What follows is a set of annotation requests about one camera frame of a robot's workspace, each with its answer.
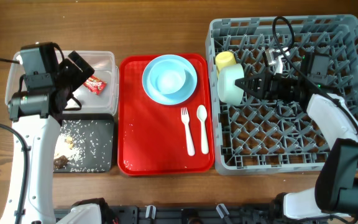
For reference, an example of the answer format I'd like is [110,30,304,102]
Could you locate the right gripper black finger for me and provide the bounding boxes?
[235,82,260,99]
[234,75,260,86]

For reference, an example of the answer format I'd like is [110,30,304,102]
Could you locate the red snack wrapper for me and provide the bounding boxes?
[83,76,107,95]

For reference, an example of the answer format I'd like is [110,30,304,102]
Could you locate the green bowl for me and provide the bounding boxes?
[218,63,244,106]

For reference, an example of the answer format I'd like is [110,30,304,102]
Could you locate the yellow plastic cup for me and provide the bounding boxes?
[215,51,236,76]

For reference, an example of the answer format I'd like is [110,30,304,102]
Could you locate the rice and food scraps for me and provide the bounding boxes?
[53,119,113,173]

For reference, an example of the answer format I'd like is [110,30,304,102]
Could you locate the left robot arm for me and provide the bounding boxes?
[0,42,94,223]

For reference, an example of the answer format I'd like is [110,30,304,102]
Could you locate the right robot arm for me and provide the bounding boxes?
[234,53,358,221]

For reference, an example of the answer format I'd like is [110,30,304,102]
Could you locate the grey dishwasher rack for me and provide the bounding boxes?
[206,14,358,175]

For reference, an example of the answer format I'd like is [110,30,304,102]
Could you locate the clear plastic waste bin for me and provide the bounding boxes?
[5,50,119,115]

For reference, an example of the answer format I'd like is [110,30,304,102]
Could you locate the black food waste tray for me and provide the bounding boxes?
[51,113,115,174]

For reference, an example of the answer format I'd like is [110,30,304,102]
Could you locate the white plastic spoon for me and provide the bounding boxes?
[196,105,209,154]

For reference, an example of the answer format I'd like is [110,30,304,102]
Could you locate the white plastic fork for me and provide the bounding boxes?
[181,107,195,156]

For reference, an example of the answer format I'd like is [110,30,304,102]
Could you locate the light blue plate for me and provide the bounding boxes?
[142,55,198,106]

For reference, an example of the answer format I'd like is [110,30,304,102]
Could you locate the light blue bowl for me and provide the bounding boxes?
[150,59,186,95]

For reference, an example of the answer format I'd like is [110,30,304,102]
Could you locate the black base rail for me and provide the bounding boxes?
[54,203,328,224]

